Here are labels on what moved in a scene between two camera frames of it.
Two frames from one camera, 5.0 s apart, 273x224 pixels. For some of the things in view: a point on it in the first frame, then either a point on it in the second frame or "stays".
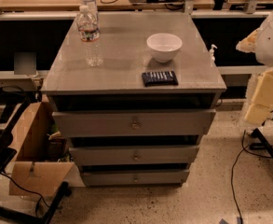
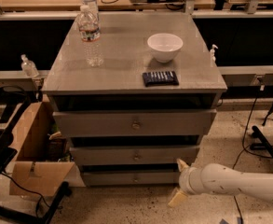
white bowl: (164, 47) stays
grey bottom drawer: (135, 177) stays
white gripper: (272, 43) → (184, 180)
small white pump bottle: (212, 58) stays
